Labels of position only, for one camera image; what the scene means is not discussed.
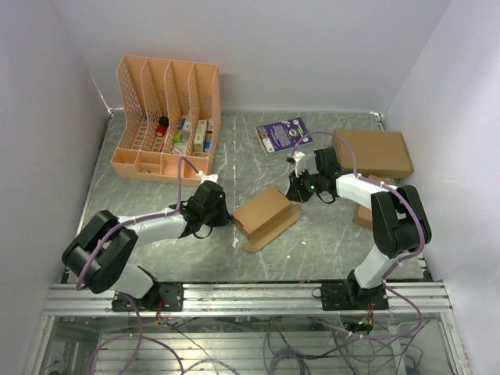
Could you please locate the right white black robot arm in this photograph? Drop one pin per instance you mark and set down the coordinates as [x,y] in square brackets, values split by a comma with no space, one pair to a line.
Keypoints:
[399,223]

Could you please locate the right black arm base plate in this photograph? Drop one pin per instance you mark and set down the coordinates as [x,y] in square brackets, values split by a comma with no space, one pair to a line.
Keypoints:
[338,296]

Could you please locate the pink plastic file organizer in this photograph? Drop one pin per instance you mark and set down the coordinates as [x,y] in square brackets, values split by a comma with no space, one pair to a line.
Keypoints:
[185,92]

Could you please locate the white green carton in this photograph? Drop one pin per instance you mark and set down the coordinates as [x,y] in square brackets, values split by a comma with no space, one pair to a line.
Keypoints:
[199,139]

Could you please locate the brown cardboard box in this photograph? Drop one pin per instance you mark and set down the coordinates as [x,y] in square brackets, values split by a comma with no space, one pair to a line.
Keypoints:
[265,217]

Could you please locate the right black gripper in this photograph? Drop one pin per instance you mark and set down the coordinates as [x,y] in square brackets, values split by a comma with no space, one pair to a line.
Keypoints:
[295,192]

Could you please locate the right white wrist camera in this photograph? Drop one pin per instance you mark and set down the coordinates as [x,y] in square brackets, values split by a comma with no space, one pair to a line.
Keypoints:
[299,160]

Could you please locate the red black bottle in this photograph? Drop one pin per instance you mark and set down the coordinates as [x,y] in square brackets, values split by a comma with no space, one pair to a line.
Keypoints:
[162,126]

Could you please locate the small folded cardboard box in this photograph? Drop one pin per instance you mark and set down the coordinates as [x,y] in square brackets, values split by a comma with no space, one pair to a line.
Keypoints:
[362,215]

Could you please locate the large folded cardboard box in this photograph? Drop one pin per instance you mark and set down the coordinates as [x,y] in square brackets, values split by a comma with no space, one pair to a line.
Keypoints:
[379,153]

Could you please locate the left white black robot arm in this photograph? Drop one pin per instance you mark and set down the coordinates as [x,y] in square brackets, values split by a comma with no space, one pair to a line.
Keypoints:
[98,255]

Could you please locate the aluminium rail frame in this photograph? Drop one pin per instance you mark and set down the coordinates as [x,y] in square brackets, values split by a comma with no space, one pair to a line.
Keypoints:
[248,300]

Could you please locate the purple book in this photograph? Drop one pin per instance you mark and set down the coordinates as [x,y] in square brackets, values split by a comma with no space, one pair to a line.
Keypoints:
[281,136]

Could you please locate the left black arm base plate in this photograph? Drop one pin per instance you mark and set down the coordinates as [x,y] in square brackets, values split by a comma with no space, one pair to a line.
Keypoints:
[163,297]

